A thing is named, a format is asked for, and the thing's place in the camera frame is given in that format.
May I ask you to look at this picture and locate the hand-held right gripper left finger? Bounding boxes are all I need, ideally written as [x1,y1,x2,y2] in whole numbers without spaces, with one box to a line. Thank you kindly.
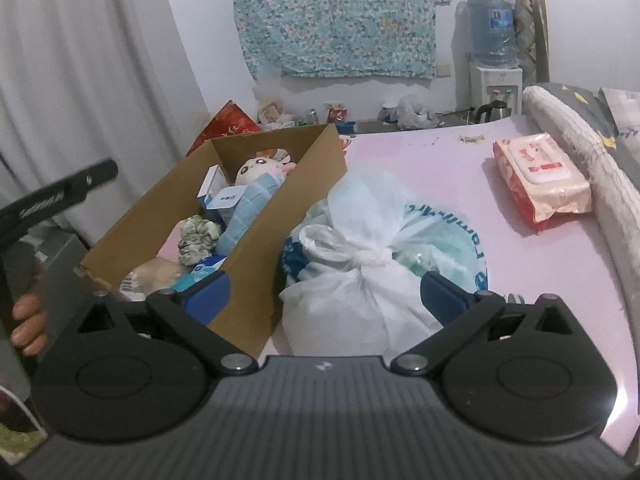
[67,269,258,378]

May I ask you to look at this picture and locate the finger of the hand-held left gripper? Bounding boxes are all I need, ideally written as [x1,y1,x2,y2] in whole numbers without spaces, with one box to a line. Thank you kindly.
[64,158,120,197]

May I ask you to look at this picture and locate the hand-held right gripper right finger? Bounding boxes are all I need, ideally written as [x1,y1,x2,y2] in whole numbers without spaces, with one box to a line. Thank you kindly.
[389,270,577,377]

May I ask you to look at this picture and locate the white packet blue circles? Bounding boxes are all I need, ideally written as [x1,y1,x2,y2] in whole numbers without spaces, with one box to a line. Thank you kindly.
[171,255,229,292]

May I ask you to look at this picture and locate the green scrunchie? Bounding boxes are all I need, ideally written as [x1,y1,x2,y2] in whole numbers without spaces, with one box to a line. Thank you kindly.
[177,214,224,267]

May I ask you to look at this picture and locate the white plastic bag blue print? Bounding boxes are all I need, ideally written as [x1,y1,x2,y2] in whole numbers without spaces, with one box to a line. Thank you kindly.
[277,170,488,358]

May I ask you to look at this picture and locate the blue checked towel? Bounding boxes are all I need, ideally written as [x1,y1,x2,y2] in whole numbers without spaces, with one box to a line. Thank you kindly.
[215,172,282,257]

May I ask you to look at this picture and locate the white carton blue flap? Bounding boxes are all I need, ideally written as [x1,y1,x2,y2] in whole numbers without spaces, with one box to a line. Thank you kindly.
[196,165,251,223]

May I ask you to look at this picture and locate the brown cardboard box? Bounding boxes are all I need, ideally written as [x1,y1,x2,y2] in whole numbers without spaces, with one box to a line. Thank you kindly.
[75,122,348,358]

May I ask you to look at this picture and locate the pink plush toy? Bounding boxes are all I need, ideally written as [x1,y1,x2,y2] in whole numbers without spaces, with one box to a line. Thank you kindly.
[235,147,297,189]

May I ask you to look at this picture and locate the person's left hand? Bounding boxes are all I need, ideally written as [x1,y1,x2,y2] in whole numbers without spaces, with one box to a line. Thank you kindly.
[9,259,49,357]

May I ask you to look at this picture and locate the white curtain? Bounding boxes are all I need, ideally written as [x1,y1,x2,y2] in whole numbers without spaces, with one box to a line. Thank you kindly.
[0,0,208,247]

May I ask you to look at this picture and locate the red snack bag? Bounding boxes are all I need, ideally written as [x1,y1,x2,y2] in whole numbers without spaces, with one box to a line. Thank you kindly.
[186,100,263,157]

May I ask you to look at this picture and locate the pink balloon printed sheet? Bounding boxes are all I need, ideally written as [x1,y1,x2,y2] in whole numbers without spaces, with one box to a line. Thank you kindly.
[165,114,640,467]

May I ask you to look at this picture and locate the pink wet wipes pack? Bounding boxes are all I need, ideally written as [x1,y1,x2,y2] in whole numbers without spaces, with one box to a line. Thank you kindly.
[492,132,593,234]

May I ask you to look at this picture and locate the crumpled clear plastic bag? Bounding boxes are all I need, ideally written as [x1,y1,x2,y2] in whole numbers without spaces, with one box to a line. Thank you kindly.
[382,95,441,130]

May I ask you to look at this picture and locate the steel electric kettle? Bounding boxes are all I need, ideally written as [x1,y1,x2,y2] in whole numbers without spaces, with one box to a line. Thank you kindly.
[474,100,514,125]

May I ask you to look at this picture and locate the rolled white blanket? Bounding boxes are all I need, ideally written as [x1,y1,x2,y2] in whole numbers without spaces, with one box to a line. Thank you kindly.
[522,85,640,307]

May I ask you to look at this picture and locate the white water dispenser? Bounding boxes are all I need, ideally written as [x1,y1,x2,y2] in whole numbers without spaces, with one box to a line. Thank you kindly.
[470,64,523,116]

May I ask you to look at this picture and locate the grey quilt yellow marks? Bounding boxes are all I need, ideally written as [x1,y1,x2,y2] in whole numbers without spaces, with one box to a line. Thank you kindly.
[540,82,640,186]

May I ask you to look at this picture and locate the patterned board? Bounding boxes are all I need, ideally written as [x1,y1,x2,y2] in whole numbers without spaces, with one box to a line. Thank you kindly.
[510,0,550,85]

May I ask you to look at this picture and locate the floral teal wall cloth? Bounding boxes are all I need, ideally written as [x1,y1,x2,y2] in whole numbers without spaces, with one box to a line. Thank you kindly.
[229,0,452,80]

